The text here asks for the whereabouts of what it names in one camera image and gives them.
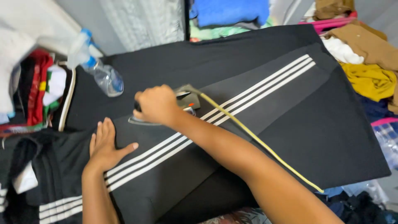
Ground white lace curtain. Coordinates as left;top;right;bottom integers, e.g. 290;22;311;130
99;0;186;52

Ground person's floral clothing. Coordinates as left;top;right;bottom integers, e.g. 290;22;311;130
199;207;271;224

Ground white cloth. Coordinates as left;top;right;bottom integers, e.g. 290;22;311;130
0;0;103;124

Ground pile of colourful folded clothes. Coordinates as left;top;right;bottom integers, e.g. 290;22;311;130
0;50;76;137

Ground person's left hand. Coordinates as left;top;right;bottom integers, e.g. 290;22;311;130
83;117;139;173

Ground clear plastic spray bottle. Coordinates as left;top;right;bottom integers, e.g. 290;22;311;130
67;29;124;97

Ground heap of dark clothes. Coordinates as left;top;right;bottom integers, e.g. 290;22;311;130
317;187;398;224

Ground yellow iron power cord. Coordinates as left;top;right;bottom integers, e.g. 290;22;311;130
187;85;324;194

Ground person's right hand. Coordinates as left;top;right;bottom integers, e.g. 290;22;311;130
133;84;181;126

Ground heap of brown yellow clothes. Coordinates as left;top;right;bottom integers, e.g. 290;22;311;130
314;0;398;115

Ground stack of blue green clothes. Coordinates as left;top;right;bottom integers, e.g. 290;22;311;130
189;0;275;42

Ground clear plastic bag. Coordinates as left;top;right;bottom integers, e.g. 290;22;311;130
371;121;398;171

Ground black white-striped track pants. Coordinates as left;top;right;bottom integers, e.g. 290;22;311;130
0;43;339;224

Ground grey electric iron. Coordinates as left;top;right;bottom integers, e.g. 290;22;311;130
128;84;201;126

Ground pink plastic basket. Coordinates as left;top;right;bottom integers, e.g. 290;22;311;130
298;12;358;34

